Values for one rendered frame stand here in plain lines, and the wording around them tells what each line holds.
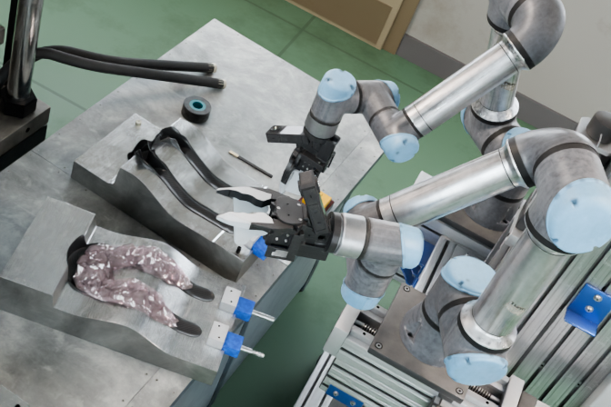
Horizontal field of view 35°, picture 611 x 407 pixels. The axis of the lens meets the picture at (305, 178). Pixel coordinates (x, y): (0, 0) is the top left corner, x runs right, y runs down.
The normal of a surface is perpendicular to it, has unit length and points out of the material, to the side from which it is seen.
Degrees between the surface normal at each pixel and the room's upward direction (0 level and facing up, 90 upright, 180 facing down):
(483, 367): 98
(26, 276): 0
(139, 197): 90
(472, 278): 8
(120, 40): 0
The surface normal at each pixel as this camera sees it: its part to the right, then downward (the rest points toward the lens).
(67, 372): 0.29, -0.70
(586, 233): 0.07, 0.60
